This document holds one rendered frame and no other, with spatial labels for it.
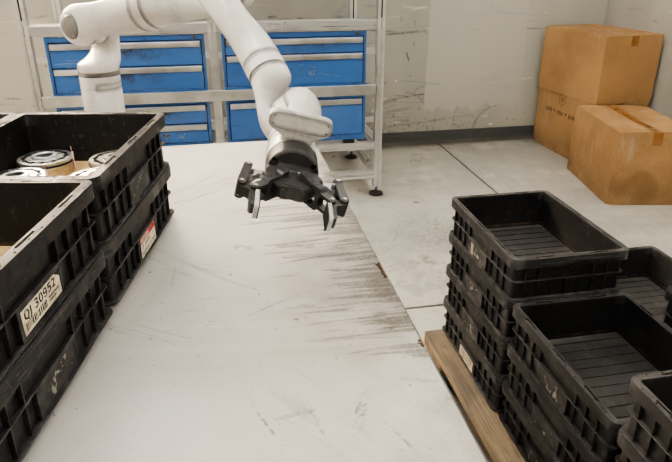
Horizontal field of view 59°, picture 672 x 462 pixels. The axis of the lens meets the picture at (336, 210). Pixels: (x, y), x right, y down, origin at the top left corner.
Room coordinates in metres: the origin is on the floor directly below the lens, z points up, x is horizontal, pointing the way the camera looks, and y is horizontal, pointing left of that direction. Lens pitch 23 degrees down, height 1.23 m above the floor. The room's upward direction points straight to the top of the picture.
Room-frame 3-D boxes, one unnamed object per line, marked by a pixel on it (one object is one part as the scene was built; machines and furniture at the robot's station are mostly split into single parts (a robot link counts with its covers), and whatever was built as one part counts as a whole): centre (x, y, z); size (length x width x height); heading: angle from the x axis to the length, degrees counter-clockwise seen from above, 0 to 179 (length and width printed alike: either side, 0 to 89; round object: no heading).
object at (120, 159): (1.01, 0.50, 0.92); 0.40 x 0.30 x 0.02; 0
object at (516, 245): (1.41, -0.51, 0.37); 0.40 x 0.30 x 0.45; 11
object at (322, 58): (3.03, 0.20, 0.60); 0.72 x 0.03 x 0.56; 101
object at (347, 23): (2.99, 0.60, 0.91); 1.70 x 0.10 x 0.05; 101
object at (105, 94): (1.41, 0.56, 0.89); 0.09 x 0.09 x 0.17; 10
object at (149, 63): (2.88, 0.99, 0.60); 0.72 x 0.03 x 0.56; 101
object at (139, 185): (1.01, 0.50, 0.87); 0.40 x 0.30 x 0.11; 0
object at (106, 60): (1.41, 0.55, 1.05); 0.09 x 0.09 x 0.17; 60
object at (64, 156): (1.12, 0.57, 0.86); 0.10 x 0.10 x 0.01
